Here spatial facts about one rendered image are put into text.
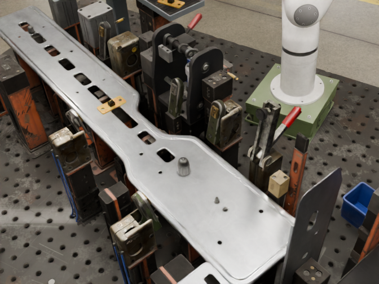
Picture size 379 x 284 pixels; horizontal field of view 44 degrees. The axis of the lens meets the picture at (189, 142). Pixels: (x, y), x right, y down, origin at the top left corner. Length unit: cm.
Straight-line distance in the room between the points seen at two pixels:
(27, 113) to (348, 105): 117
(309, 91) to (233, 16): 205
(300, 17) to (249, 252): 73
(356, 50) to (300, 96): 177
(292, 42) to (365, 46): 195
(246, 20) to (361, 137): 206
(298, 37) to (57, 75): 77
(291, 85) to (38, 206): 94
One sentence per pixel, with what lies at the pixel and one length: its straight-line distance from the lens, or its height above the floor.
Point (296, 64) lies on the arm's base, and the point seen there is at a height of 95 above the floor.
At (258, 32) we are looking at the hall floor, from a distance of 353.
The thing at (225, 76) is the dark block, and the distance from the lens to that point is 130.
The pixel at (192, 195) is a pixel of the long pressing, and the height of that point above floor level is 100.
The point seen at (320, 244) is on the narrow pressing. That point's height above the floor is 110.
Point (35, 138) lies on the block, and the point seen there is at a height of 75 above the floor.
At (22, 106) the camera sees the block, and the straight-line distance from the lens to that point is 165.
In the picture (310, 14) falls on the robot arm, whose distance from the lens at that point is 147.
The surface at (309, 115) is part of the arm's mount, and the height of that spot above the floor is 81.
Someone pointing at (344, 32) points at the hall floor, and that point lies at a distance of 362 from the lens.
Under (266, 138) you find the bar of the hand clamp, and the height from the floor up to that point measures 113.
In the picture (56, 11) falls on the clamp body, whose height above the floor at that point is 102.
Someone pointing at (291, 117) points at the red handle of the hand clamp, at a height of 113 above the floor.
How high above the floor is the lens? 192
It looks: 46 degrees down
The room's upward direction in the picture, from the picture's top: 3 degrees counter-clockwise
